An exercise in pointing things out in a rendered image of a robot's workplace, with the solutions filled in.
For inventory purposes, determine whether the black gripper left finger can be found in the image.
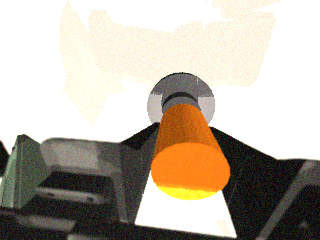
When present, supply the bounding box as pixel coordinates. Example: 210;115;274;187
40;122;160;223

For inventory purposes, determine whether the orange knob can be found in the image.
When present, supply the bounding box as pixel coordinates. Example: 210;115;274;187
151;104;230;201

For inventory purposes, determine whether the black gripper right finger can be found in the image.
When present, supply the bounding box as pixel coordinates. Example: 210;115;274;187
209;126;320;240

